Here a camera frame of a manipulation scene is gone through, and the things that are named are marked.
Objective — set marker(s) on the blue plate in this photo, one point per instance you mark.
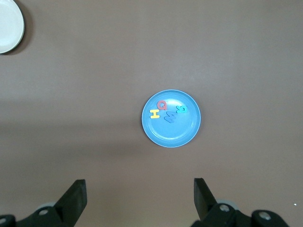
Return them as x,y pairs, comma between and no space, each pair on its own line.
172,134

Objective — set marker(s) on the cream plate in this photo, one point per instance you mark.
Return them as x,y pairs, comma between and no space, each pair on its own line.
8,26

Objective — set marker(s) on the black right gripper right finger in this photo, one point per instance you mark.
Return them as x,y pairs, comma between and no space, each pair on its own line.
210,212

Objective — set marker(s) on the red foam letter Q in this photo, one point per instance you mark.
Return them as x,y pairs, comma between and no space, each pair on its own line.
159,105

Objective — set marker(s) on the brown table cover sheet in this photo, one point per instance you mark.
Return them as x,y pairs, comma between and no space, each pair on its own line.
71,94

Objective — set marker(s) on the teal foam letter R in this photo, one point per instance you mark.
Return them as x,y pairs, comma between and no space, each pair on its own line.
181,109

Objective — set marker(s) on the blue foam letter W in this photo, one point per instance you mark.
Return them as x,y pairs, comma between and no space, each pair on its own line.
170,117

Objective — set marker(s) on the yellow foam letter H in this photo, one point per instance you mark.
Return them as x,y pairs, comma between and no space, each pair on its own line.
154,114

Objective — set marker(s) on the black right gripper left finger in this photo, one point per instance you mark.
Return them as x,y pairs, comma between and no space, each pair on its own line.
68,205

